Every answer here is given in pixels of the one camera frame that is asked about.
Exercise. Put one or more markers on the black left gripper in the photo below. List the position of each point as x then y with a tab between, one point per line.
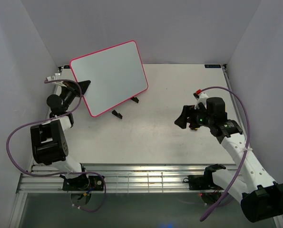
73	88

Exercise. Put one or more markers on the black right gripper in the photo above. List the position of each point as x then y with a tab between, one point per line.
188	111

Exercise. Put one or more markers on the pink framed whiteboard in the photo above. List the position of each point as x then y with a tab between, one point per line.
116	74

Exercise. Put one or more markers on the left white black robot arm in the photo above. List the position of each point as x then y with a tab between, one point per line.
49	146

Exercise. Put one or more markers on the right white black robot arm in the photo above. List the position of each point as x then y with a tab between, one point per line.
259	194

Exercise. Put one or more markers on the right blue table label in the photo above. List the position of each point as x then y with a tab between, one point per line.
212	65

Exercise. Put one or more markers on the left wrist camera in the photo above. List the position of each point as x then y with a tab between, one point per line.
55	79

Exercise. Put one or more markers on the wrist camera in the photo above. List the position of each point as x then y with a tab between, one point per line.
55	79
202	97

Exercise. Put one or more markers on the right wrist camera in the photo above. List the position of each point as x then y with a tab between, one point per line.
202	97

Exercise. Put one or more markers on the black wire easel stand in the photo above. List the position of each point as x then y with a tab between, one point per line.
119	115

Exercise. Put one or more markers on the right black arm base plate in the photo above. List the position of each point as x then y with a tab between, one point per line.
199	182

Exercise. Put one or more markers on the aluminium table edge rail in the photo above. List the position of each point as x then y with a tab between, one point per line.
232	104

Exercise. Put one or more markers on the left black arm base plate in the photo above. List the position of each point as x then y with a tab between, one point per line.
95	183

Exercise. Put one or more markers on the aluminium front rail frame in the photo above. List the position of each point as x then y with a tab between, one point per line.
119	178

